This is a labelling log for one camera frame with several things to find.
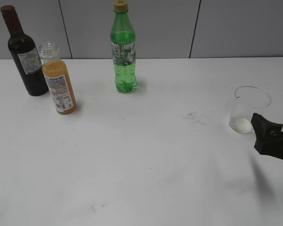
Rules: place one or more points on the dark red wine bottle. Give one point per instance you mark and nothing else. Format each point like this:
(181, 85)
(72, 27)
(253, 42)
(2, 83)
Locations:
(24, 53)

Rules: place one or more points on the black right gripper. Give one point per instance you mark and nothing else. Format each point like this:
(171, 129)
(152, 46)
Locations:
(269, 136)

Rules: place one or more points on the transparent plastic cup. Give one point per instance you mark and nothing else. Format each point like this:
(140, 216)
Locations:
(247, 101)

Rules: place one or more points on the green soda bottle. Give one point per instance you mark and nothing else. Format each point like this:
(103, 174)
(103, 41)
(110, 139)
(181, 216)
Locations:
(122, 37)

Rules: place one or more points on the orange juice bottle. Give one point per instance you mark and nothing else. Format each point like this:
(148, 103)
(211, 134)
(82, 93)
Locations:
(57, 78)

